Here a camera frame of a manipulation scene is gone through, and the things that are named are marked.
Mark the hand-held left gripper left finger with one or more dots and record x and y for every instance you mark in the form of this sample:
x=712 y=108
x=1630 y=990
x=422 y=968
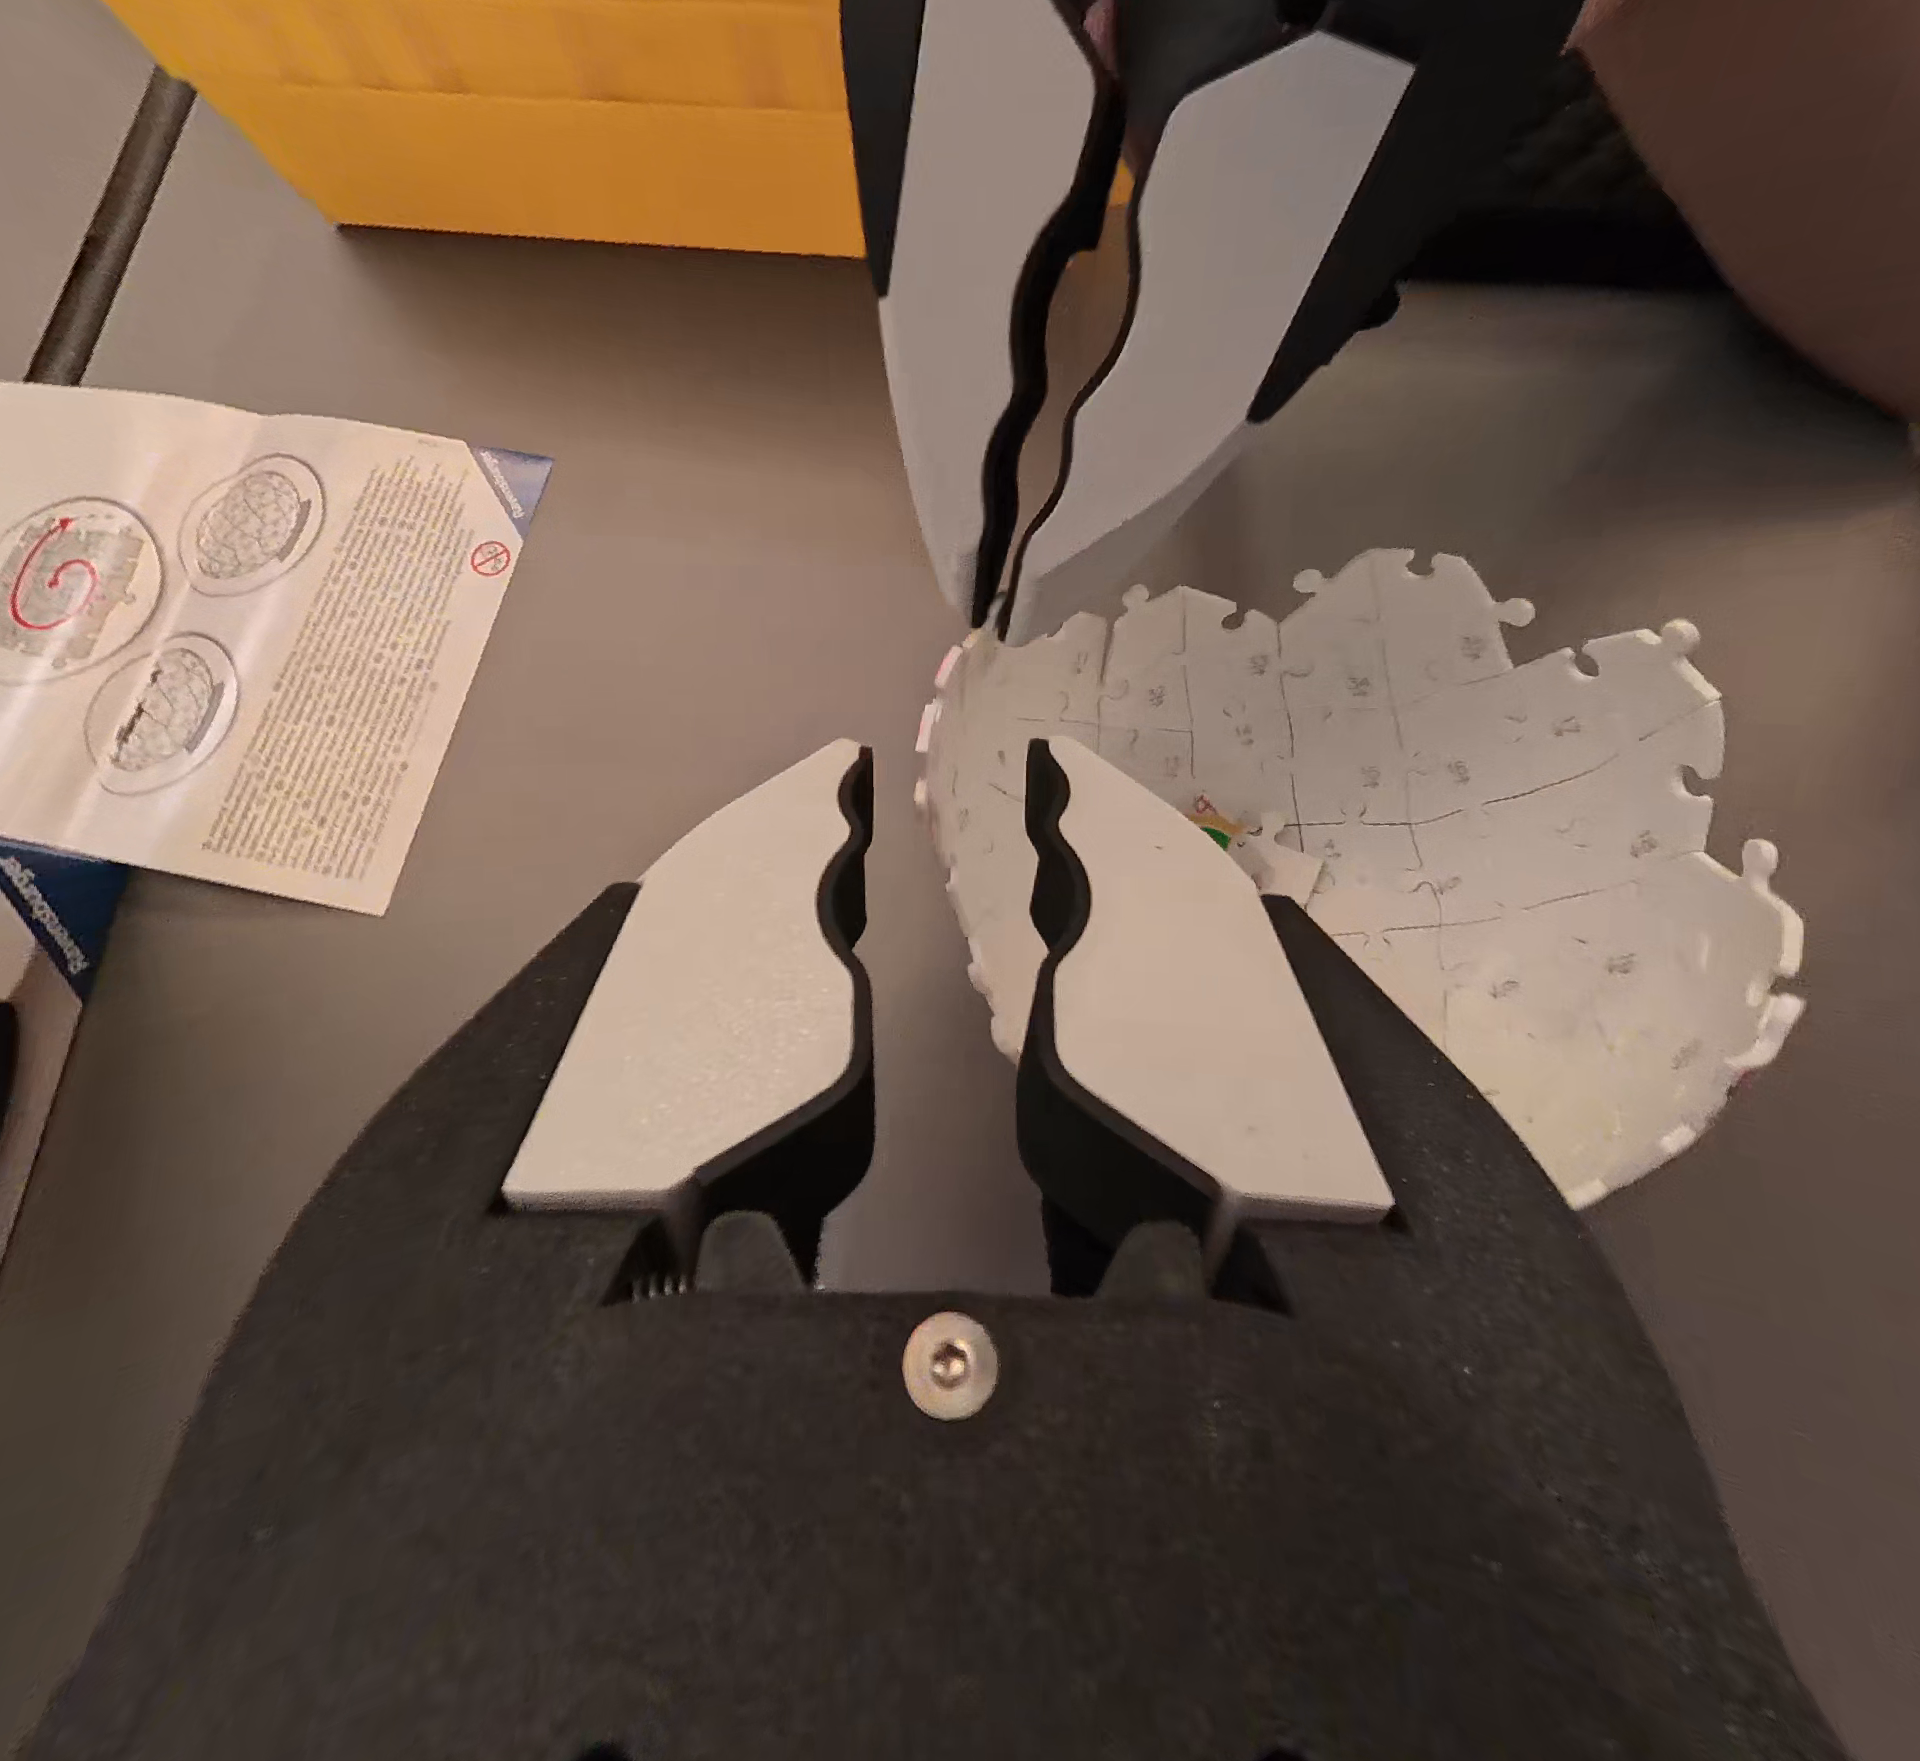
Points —
x=704 y=1010

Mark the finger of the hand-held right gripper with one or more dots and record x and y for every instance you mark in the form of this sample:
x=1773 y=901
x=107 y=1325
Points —
x=976 y=172
x=1245 y=247

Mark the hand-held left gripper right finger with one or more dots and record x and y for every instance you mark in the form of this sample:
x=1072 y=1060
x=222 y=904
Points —
x=1185 y=1025

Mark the white half puzzle ball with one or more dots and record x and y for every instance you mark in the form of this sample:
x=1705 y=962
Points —
x=1502 y=862

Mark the yellow plastic bin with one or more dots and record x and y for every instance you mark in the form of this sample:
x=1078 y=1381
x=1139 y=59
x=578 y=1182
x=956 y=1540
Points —
x=450 y=66

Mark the person's right forearm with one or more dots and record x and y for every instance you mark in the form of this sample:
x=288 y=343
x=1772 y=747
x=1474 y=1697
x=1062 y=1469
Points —
x=1799 y=142

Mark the white loose puzzle piece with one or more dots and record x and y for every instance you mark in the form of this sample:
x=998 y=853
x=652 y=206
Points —
x=1288 y=868

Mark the colourful loose puzzle piece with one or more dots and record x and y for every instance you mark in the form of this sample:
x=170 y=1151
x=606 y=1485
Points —
x=1219 y=831

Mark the colourful puzzle box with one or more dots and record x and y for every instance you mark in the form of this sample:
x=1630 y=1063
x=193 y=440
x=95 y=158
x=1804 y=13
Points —
x=62 y=906

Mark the black mesh armrest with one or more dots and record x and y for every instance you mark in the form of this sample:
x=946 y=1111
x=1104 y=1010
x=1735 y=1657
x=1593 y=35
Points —
x=1576 y=217

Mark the white instruction leaflet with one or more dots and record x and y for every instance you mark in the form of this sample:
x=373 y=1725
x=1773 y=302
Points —
x=301 y=621

